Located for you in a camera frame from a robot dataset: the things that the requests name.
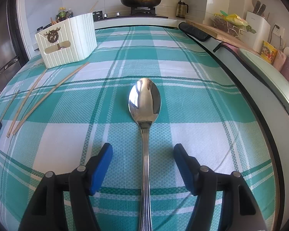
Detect glass jar with handle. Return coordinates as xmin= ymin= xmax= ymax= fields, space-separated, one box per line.
xmin=176 ymin=0 xmax=189 ymax=18

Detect black gas stove top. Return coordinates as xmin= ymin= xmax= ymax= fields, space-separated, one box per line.
xmin=92 ymin=7 xmax=168 ymax=21

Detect silver metal spoon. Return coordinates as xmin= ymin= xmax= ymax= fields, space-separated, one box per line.
xmin=128 ymin=78 xmax=161 ymax=230

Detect green tray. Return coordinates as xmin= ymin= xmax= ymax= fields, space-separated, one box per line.
xmin=238 ymin=49 xmax=289 ymax=115

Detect teal white checkered tablecloth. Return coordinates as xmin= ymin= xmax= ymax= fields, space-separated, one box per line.
xmin=0 ymin=26 xmax=276 ymax=230

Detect black mat under board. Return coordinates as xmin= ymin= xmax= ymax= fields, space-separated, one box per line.
xmin=178 ymin=22 xmax=211 ymax=42

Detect condiment bottles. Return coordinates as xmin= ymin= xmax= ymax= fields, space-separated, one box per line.
xmin=56 ymin=7 xmax=73 ymax=22

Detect yellow snack box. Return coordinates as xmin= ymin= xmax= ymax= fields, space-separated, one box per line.
xmin=260 ymin=41 xmax=277 ymax=65

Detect white knife block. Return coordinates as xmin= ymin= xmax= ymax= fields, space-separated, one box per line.
xmin=241 ymin=0 xmax=271 ymax=54

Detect wooden cutting board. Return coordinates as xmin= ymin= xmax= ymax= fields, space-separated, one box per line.
xmin=186 ymin=19 xmax=259 ymax=55

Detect wire basket with items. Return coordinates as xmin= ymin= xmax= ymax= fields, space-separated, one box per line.
xmin=211 ymin=10 xmax=256 ymax=38

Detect cream utensil holder box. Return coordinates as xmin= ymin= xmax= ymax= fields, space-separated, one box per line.
xmin=35 ymin=13 xmax=97 ymax=69

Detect dark refrigerator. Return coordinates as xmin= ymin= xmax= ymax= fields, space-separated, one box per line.
xmin=0 ymin=0 xmax=29 ymax=93

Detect wooden chopstick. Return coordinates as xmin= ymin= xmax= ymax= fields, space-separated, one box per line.
xmin=50 ymin=18 xmax=57 ymax=25
xmin=7 ymin=69 xmax=46 ymax=138
xmin=0 ymin=90 xmax=20 ymax=129
xmin=89 ymin=0 xmax=98 ymax=13
xmin=12 ymin=61 xmax=90 ymax=135

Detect pink cup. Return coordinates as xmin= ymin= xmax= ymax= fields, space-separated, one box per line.
xmin=273 ymin=50 xmax=287 ymax=72

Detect wooden chopstick in box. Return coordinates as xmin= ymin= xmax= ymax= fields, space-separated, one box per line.
xmin=89 ymin=0 xmax=98 ymax=13
xmin=50 ymin=18 xmax=57 ymax=25

